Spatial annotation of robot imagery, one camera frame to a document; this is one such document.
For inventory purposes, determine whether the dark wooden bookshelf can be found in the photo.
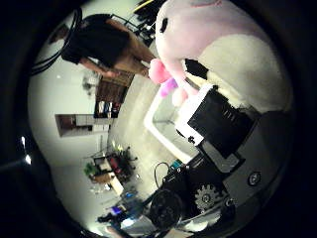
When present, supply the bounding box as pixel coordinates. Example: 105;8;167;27
93;70;136;120

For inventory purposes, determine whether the white low cabinet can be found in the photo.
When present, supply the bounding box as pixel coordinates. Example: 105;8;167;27
53;113;114;139

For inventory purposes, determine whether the pink and white plush toy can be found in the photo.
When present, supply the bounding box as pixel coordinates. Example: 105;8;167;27
148;0;294;115

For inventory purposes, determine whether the black cable loop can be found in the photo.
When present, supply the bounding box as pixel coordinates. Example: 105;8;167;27
31;7;83;76

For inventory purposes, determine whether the person in black shirt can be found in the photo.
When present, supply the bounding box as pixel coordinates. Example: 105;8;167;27
60;13;157;79

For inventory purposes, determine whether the white rimmed container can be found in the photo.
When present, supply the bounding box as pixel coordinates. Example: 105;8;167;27
143;94;200;165

